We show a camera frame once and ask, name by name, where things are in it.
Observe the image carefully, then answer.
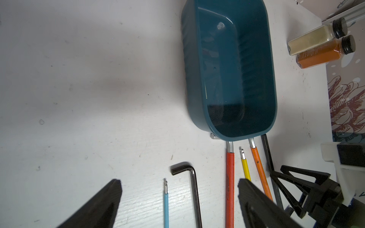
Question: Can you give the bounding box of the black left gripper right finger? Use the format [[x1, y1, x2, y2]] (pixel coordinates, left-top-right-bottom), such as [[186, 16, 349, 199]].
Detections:
[[238, 179, 300, 228]]

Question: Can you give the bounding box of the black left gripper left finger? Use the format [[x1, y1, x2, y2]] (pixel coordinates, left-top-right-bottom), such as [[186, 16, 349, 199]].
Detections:
[[59, 179, 122, 228]]

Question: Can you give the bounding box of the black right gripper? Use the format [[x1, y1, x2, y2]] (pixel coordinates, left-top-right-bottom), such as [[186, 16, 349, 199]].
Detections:
[[270, 165, 365, 228]]

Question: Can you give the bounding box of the long black hex key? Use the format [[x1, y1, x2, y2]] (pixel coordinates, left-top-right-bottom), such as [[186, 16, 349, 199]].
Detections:
[[261, 134, 294, 216]]

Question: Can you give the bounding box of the orange hex key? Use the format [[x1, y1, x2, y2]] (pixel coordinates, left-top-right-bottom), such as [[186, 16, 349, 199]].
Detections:
[[249, 138, 273, 201]]

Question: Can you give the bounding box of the yellow hex key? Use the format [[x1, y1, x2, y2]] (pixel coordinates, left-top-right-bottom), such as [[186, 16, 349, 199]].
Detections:
[[239, 147, 251, 181]]

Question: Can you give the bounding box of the red hex key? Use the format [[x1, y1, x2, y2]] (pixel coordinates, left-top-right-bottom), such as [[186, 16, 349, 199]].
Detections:
[[225, 141, 235, 228]]

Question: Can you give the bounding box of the short black hex key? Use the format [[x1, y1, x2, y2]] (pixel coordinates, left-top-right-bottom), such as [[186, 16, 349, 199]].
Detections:
[[170, 162, 202, 228]]

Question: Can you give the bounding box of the light blue hex key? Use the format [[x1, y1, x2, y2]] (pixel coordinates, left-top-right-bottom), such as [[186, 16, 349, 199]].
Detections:
[[163, 179, 169, 228]]

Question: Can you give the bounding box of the teal plastic storage box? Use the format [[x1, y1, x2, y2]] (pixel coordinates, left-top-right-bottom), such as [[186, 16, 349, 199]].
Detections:
[[181, 1, 277, 142]]

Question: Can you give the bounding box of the orange spice bottle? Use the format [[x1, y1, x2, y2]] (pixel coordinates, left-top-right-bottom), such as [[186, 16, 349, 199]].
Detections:
[[296, 35, 356, 69]]

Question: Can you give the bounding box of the pale spice bottle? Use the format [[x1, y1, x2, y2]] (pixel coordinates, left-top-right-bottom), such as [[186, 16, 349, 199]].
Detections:
[[287, 17, 348, 56]]

